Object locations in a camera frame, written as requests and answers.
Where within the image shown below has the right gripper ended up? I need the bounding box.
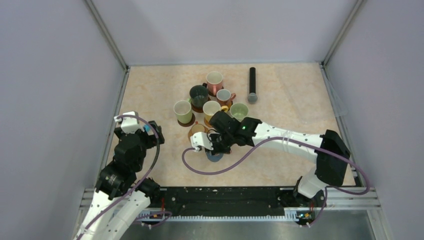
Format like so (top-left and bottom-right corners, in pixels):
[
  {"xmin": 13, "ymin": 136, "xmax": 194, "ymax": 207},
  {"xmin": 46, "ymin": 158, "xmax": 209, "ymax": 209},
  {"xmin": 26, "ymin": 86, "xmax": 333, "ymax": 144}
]
[{"xmin": 203, "ymin": 131, "xmax": 235, "ymax": 156}]

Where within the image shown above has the grey blue coaster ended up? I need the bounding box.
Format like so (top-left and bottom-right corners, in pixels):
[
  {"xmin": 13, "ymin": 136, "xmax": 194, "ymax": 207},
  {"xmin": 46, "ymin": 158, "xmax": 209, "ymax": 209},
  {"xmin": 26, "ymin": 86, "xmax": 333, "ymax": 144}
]
[{"xmin": 206, "ymin": 152, "xmax": 224, "ymax": 163}]

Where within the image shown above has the small yellow cup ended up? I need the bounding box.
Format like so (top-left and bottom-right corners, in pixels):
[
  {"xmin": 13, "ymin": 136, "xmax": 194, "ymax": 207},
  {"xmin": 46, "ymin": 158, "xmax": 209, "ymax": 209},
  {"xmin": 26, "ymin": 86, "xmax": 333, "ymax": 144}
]
[{"xmin": 188, "ymin": 121, "xmax": 209, "ymax": 138}]

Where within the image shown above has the light green mug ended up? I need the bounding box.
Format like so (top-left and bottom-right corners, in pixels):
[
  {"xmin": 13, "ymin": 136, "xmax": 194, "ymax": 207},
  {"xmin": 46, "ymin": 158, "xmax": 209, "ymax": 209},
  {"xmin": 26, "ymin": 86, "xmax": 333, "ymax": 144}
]
[{"xmin": 229, "ymin": 102, "xmax": 249, "ymax": 122}]

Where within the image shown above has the yellow mug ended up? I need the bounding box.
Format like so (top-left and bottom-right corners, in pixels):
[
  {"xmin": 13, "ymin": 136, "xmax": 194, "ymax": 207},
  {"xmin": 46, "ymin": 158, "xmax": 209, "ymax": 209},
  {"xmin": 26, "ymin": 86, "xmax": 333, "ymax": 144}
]
[{"xmin": 202, "ymin": 100, "xmax": 229, "ymax": 124}]

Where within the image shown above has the dark brown wooden coaster bottom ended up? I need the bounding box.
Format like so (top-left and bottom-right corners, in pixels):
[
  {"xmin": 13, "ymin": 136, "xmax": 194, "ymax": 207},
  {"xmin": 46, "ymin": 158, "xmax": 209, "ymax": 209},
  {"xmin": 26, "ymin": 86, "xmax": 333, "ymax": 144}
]
[{"xmin": 177, "ymin": 115, "xmax": 196, "ymax": 127}]

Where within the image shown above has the pale green cup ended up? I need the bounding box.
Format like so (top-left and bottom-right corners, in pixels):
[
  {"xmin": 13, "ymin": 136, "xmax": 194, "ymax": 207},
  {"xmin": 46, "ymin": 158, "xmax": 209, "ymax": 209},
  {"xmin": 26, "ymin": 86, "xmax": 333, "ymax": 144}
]
[{"xmin": 173, "ymin": 100, "xmax": 194, "ymax": 123}]

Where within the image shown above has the small pink cup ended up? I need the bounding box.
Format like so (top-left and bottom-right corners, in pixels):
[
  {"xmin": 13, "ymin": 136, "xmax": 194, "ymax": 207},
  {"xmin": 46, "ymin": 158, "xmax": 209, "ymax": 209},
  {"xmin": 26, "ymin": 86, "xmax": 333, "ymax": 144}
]
[{"xmin": 216, "ymin": 89, "xmax": 237, "ymax": 108}]

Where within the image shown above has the dark green mug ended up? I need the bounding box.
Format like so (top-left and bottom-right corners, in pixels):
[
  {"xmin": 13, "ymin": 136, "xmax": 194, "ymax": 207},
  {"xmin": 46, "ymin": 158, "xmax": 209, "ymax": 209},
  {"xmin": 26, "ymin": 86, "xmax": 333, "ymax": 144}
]
[{"xmin": 189, "ymin": 85, "xmax": 209, "ymax": 109}]

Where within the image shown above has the brown ringed wooden coaster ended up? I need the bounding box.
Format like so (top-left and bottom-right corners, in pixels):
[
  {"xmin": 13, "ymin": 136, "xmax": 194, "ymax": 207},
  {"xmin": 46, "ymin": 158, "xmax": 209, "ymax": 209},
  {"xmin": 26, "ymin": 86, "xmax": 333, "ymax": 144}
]
[{"xmin": 190, "ymin": 103, "xmax": 204, "ymax": 113}]

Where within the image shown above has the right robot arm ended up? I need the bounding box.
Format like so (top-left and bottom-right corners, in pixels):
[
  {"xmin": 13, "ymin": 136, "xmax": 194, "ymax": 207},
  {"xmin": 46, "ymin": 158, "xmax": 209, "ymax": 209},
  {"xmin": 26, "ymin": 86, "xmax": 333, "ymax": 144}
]
[{"xmin": 201, "ymin": 111, "xmax": 351, "ymax": 206}]

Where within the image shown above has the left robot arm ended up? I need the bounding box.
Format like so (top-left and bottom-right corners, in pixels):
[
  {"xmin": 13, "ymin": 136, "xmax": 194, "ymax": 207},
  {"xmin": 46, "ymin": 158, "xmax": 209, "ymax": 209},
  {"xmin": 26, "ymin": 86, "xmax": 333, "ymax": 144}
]
[{"xmin": 74, "ymin": 115, "xmax": 165, "ymax": 240}]

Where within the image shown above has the black microphone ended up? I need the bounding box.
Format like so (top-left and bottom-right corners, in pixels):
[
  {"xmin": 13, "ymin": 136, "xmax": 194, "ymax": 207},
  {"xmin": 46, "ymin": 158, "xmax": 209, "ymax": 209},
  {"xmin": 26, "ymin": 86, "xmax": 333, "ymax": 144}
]
[{"xmin": 247, "ymin": 67, "xmax": 258, "ymax": 104}]

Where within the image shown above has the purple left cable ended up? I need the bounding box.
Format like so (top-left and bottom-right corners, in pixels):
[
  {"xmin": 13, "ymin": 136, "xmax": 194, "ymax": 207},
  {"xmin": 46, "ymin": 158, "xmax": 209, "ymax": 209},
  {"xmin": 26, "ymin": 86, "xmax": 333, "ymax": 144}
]
[{"xmin": 76, "ymin": 114, "xmax": 162, "ymax": 240}]

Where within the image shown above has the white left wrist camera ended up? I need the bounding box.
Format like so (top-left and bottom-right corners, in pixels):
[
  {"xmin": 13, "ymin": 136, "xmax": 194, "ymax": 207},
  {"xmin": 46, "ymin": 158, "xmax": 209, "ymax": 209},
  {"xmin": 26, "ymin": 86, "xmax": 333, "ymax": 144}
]
[{"xmin": 113, "ymin": 111, "xmax": 142, "ymax": 134}]

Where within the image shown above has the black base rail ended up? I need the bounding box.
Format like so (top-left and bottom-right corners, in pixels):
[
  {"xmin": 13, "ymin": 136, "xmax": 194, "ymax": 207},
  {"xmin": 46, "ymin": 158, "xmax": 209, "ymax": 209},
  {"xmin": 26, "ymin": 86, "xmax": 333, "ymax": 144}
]
[{"xmin": 149, "ymin": 186, "xmax": 324, "ymax": 218}]

